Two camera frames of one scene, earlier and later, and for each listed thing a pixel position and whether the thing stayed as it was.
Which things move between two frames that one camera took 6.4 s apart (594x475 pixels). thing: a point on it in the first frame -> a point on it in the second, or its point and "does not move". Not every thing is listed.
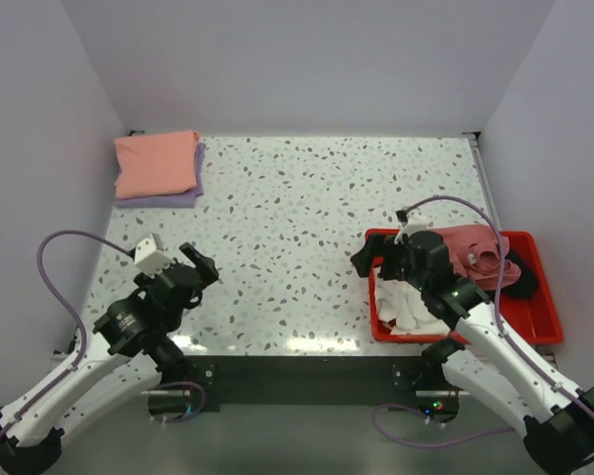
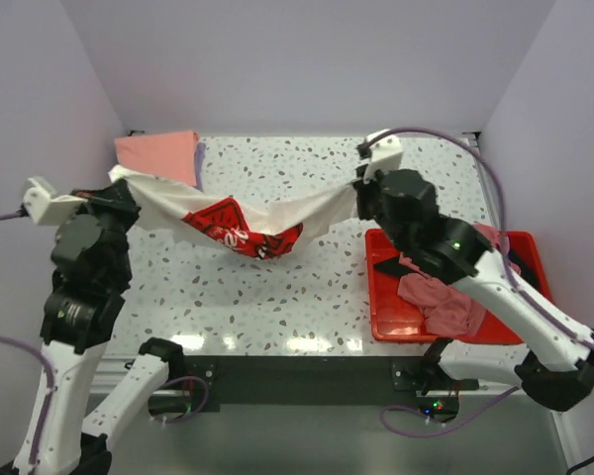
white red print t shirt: (403, 310) -> (253, 228)
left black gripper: (205, 263) -> (117, 196)
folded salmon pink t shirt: (154, 164) does not move
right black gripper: (362, 259) -> (362, 189)
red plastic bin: (536, 317) does not move
